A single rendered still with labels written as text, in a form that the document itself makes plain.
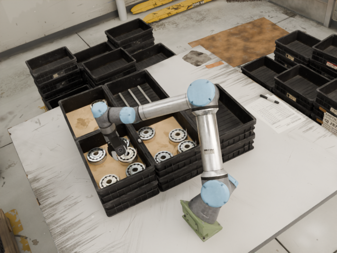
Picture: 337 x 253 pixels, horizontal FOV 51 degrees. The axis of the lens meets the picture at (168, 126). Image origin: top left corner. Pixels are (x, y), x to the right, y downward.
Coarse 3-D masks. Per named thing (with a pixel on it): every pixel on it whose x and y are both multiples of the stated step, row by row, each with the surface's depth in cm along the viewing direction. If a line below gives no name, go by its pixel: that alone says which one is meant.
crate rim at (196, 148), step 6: (132, 126) 195; (192, 126) 190; (138, 138) 188; (144, 144) 184; (186, 150) 178; (192, 150) 178; (198, 150) 180; (150, 156) 177; (174, 156) 176; (180, 156) 176; (162, 162) 174; (168, 162) 175
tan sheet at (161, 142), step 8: (168, 120) 210; (176, 120) 209; (160, 128) 206; (168, 128) 205; (176, 128) 205; (160, 136) 201; (152, 144) 197; (160, 144) 197; (168, 144) 196; (152, 152) 193; (176, 152) 191
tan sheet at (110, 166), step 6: (126, 138) 203; (108, 156) 194; (138, 156) 192; (108, 162) 191; (114, 162) 191; (138, 162) 189; (90, 168) 189; (96, 168) 189; (102, 168) 188; (108, 168) 188; (114, 168) 188; (120, 168) 187; (96, 174) 186; (102, 174) 185; (108, 174) 185; (114, 174) 185; (120, 174) 184; (96, 180) 183
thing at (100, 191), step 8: (128, 128) 194; (88, 136) 193; (80, 152) 185; (144, 152) 180; (88, 168) 176; (152, 168) 172; (128, 176) 170; (136, 176) 170; (96, 184) 168; (112, 184) 168; (120, 184) 168; (104, 192) 167
